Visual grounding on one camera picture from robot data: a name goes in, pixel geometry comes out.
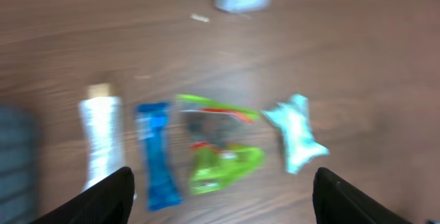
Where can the white crumb near scanner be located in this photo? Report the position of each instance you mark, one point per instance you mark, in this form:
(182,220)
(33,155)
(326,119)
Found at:
(200,18)

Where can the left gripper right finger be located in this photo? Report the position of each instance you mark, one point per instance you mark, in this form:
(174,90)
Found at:
(335,201)

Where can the teal white snack packet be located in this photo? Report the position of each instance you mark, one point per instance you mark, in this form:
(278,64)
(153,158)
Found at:
(292,119)

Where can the green clear snack bag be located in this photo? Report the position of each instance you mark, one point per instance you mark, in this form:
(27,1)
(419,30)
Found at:
(220,159)

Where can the grey plastic mesh basket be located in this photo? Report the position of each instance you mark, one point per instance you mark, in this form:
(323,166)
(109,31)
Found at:
(18,167)

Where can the blue snack packet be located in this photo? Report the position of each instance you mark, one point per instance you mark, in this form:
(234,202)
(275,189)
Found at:
(151,121)

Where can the white tube with gold cap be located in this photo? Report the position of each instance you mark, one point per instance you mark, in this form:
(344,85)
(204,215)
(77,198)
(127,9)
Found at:
(101,115)

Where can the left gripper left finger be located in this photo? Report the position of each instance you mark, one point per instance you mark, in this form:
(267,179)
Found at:
(108,202)

